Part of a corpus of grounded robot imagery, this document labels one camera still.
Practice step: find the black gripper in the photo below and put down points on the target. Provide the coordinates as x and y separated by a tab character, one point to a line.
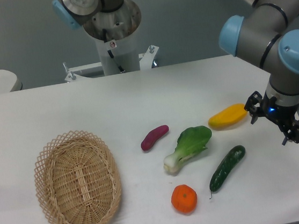
282	116

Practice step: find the green cucumber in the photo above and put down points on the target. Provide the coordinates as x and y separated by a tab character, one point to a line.
227	164

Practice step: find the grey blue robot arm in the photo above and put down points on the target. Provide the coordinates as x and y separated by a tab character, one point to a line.
261	39

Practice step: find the yellow mango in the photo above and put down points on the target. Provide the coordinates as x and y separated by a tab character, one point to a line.
228	117

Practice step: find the green bok choy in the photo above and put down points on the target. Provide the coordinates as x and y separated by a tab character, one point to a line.
191	142

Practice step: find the orange tangerine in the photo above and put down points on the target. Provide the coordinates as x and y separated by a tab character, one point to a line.
184	199

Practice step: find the purple sweet potato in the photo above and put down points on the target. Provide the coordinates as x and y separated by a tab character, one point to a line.
153	136

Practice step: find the woven wicker basket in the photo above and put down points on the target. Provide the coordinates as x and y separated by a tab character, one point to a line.
77	180

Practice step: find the white chair seat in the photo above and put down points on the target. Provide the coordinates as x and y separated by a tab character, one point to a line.
9	82

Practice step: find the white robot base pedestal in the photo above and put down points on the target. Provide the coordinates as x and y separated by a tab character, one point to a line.
114	34

